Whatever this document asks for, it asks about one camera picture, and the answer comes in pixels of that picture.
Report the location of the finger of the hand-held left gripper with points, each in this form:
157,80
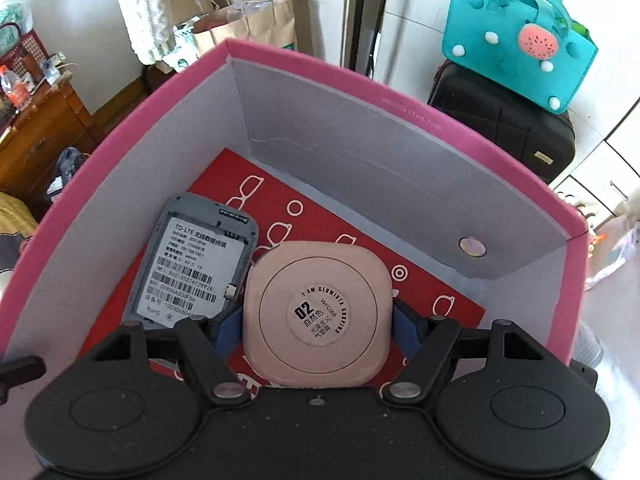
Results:
25,365

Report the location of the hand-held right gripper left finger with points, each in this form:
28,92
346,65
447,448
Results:
229,332

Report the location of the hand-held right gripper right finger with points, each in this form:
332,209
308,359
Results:
406,327

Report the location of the grey pocket router without cover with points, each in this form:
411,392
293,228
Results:
195,260

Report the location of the pink square compact case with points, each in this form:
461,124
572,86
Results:
300,290

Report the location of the pink cardboard box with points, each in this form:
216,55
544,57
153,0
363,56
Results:
350,135

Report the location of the red card with glasses print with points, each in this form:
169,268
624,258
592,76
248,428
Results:
320,220

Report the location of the yellow blanket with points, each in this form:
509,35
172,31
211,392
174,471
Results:
15,215

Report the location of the blue denim cloth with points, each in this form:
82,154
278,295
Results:
67,170

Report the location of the pale striped bed cover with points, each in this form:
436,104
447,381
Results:
610,340

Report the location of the black suitcase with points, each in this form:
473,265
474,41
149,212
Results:
500,125

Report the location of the wooden cabinet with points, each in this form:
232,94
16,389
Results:
40,135

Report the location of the water bottle with red label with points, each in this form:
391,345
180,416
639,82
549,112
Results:
15,90

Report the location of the teal felt handbag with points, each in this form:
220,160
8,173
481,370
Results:
500,60

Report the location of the white bag with green logo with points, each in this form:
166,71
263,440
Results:
180,50

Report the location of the brown paper bag green print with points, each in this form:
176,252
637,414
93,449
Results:
265,25

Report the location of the white fluffy pajama pants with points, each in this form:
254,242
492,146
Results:
140,10

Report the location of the black door frame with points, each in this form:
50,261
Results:
367,20

